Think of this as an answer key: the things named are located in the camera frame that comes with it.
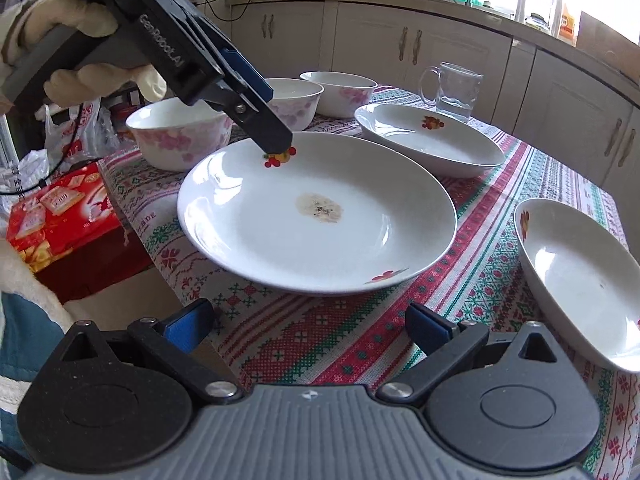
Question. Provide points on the white bowl pink flowers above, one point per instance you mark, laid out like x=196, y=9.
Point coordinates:
x=345, y=99
x=302, y=110
x=175, y=147

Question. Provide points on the clear glass mug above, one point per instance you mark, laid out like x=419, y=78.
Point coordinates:
x=457, y=95

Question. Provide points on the red green patterned tablecloth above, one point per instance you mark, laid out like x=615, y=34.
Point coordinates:
x=320, y=340

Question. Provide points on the white kitchen cabinets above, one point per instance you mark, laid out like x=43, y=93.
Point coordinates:
x=450, y=45

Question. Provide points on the orange label bottle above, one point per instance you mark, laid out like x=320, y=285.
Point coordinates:
x=569, y=25

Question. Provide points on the person's left hand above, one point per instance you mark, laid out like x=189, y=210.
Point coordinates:
x=65, y=15

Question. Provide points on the person's cream fleece clothing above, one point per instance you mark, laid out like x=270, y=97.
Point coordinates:
x=25, y=320

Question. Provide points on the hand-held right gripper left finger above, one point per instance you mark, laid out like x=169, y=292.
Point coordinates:
x=187, y=332

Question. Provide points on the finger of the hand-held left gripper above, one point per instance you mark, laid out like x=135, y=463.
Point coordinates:
x=247, y=76
x=260, y=127

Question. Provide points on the white plate with brown stain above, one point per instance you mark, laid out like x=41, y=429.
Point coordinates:
x=325, y=250

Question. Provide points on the wooden cutting board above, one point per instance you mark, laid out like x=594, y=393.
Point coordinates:
x=607, y=30

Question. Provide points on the white deep plate red flower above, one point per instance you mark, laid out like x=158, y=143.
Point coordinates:
x=575, y=285
x=440, y=147

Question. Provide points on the red biscuit box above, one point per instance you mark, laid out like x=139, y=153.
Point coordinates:
x=60, y=230

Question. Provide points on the white red plastic bag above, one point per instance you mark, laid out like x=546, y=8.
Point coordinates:
x=70, y=135

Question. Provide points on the beige kitchen countertop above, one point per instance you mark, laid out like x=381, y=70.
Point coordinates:
x=550, y=42

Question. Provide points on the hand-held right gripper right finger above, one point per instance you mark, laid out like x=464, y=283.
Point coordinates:
x=425, y=330

